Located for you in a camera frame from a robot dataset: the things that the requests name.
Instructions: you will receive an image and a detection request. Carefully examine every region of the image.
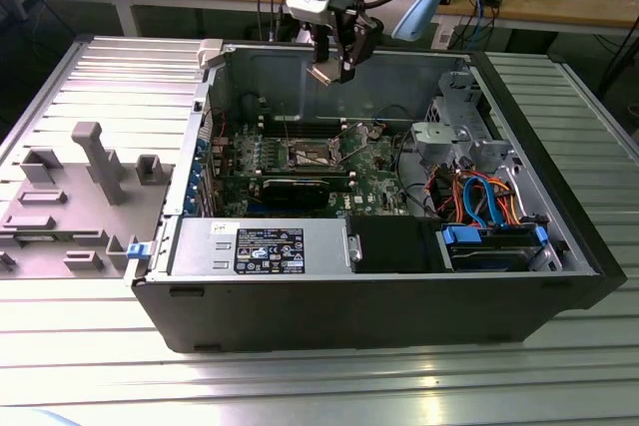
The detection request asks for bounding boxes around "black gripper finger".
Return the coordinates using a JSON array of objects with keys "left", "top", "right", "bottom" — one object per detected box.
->
[
  {"left": 338, "top": 14, "right": 385, "bottom": 85},
  {"left": 312, "top": 21, "right": 333, "bottom": 68}
]

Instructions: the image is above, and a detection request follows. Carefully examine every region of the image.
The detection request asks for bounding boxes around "silver green CPU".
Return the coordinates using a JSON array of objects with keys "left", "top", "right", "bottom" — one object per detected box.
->
[{"left": 306, "top": 59, "right": 346, "bottom": 87}]

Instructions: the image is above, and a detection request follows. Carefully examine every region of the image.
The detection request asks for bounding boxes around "metal socket cover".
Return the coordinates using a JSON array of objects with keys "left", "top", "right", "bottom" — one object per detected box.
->
[{"left": 332, "top": 122, "right": 371, "bottom": 149}]

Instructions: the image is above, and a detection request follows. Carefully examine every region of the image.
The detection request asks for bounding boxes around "CPU socket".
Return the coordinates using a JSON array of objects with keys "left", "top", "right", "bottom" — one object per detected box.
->
[{"left": 289, "top": 138, "right": 346, "bottom": 169}]

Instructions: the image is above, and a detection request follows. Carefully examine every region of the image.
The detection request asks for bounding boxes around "white label sheet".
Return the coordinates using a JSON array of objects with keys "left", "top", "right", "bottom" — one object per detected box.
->
[{"left": 431, "top": 16, "right": 456, "bottom": 51}]

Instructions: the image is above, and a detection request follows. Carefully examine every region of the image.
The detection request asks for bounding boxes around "grey case latch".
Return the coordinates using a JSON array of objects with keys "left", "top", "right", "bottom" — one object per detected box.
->
[{"left": 196, "top": 38, "right": 227, "bottom": 69}]

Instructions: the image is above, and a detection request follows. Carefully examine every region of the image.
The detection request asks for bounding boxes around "silver metal drive cage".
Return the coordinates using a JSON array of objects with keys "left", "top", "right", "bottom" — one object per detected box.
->
[{"left": 409, "top": 70, "right": 515, "bottom": 171}]

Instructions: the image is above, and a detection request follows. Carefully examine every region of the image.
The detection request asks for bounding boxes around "green motherboard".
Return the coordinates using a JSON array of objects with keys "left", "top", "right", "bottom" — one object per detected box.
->
[{"left": 208, "top": 119, "right": 416, "bottom": 220}]

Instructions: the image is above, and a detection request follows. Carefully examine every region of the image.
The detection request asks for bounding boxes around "black graphics card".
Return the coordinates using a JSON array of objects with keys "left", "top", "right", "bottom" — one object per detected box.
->
[{"left": 259, "top": 176, "right": 332, "bottom": 210}]

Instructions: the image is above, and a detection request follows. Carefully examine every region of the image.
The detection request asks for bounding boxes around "black plastic shroud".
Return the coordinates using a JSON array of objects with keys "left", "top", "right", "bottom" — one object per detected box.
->
[{"left": 347, "top": 215, "right": 444, "bottom": 275}]

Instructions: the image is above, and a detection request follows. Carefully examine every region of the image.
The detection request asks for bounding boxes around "hard disk in blue carrier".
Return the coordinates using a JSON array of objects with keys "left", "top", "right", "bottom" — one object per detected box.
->
[{"left": 437, "top": 223, "right": 549, "bottom": 273}]

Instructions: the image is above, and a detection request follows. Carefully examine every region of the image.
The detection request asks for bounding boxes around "silver power supply unit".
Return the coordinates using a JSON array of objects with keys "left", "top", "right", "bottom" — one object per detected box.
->
[{"left": 168, "top": 216, "right": 353, "bottom": 277}]

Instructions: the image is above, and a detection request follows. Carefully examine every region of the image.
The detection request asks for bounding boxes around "black PC case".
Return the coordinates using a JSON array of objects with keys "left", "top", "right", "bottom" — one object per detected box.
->
[{"left": 130, "top": 39, "right": 629, "bottom": 355}]

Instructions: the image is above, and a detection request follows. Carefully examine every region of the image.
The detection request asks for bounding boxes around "grey parts rack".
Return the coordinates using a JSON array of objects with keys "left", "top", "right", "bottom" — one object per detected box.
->
[{"left": 0, "top": 121, "right": 177, "bottom": 280}]

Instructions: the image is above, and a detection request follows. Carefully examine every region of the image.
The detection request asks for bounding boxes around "blue data cable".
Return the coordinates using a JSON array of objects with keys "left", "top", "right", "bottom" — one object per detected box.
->
[
  {"left": 478, "top": 179, "right": 506, "bottom": 228},
  {"left": 461, "top": 175, "right": 488, "bottom": 227}
]

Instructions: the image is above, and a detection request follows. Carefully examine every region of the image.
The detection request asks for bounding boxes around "orange power wire bundle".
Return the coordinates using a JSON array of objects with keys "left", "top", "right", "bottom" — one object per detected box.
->
[{"left": 427, "top": 169, "right": 526, "bottom": 223}]

